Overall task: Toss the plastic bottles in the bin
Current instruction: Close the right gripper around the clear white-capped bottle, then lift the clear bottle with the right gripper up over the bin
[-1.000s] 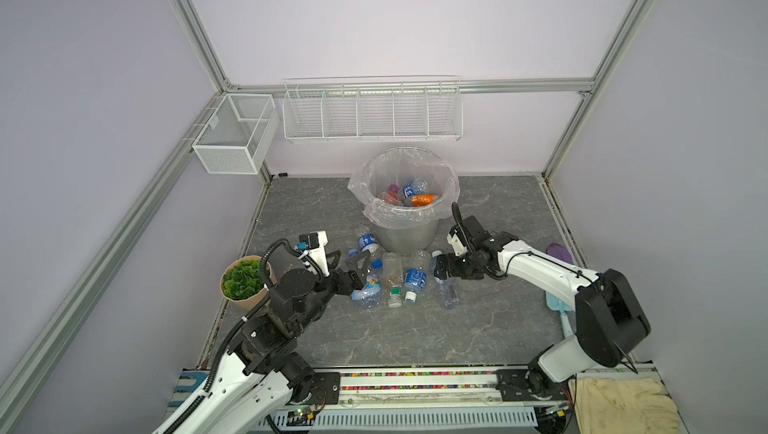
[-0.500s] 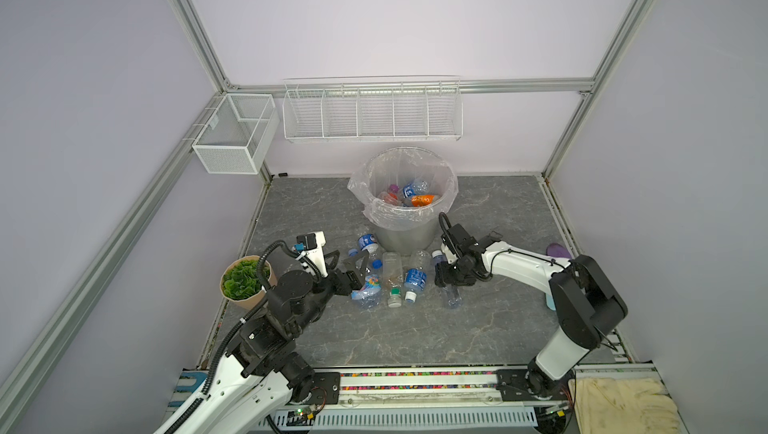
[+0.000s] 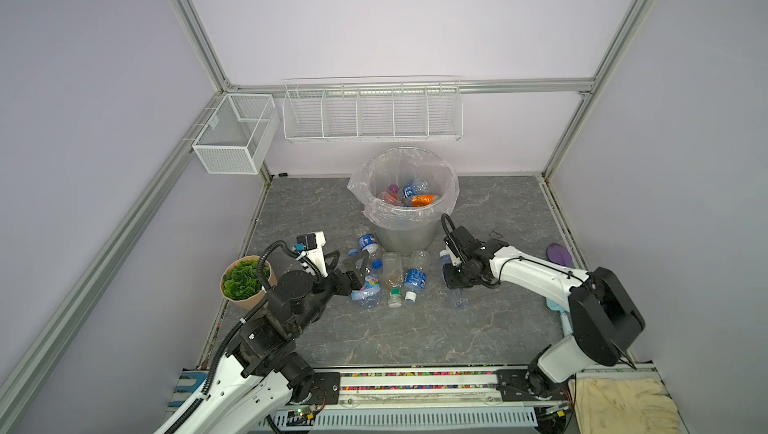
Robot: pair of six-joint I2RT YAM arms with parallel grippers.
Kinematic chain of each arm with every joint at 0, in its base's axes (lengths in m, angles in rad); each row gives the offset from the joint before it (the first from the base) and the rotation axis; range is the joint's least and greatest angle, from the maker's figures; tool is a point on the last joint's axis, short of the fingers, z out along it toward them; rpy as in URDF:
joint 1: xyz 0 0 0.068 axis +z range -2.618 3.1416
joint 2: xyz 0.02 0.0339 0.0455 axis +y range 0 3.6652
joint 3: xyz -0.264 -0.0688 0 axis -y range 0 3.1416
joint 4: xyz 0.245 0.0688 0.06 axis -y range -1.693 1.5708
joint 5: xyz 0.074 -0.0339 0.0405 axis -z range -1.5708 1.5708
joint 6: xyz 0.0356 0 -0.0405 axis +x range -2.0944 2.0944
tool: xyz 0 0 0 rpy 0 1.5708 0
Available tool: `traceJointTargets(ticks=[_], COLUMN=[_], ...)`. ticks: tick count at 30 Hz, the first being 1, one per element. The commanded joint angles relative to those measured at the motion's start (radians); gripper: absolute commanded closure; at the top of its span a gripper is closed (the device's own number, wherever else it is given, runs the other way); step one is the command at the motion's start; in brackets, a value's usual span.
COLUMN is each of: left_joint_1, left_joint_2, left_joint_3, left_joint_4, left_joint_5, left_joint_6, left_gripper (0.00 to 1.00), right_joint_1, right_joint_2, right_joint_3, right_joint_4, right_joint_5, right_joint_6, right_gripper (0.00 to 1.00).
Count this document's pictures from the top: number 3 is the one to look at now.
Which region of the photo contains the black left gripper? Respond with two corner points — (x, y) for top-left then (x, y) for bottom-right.
(290, 249), (368, 335)

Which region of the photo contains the slim clear bottle white cap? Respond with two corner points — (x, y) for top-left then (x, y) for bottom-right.
(439, 249), (469, 309)

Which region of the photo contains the red drink bottle purple cap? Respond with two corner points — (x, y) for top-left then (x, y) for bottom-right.
(378, 184), (402, 207)

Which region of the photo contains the orange label bottle yellow cap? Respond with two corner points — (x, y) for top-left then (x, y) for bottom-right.
(409, 195), (441, 208)

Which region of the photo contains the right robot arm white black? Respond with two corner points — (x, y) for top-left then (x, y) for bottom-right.
(440, 214), (646, 400)

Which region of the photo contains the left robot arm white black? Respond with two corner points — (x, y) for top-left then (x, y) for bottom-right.
(158, 232), (369, 433)

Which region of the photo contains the clear plastic bin liner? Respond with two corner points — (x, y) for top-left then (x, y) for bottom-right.
(347, 147), (460, 231)

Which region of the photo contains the grey mesh waste bin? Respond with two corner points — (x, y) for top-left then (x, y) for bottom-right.
(348, 146), (460, 255)

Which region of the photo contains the small bottle dark blue cap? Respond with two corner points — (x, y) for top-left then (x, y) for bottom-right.
(357, 233), (384, 269)

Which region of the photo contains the clear bottle colourful label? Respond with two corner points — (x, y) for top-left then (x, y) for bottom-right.
(350, 263), (382, 309)

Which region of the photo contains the clear bottle blue label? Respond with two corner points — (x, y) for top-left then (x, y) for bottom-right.
(403, 251), (430, 304)

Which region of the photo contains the teal garden trowel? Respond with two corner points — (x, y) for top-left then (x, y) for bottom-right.
(546, 299), (573, 337)

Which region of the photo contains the green plant in beige pot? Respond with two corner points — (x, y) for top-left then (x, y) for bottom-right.
(220, 256), (265, 310)

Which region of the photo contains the beige cloth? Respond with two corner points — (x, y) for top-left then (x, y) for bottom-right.
(569, 377), (681, 434)

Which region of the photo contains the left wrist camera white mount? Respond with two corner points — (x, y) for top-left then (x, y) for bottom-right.
(294, 232), (328, 280)

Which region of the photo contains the clear bottle green neck ring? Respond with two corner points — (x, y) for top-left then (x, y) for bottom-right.
(382, 252), (406, 309)

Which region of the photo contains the black rail with coloured strip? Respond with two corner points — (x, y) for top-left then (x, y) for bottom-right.
(215, 365), (601, 405)

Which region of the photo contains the white wire wall shelf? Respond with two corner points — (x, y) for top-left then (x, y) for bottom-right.
(283, 76), (464, 143)

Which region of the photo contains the white mesh wall basket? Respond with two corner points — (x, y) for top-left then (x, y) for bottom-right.
(192, 94), (280, 175)

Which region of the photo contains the aluminium frame enclosure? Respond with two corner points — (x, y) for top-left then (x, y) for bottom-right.
(1, 0), (631, 433)

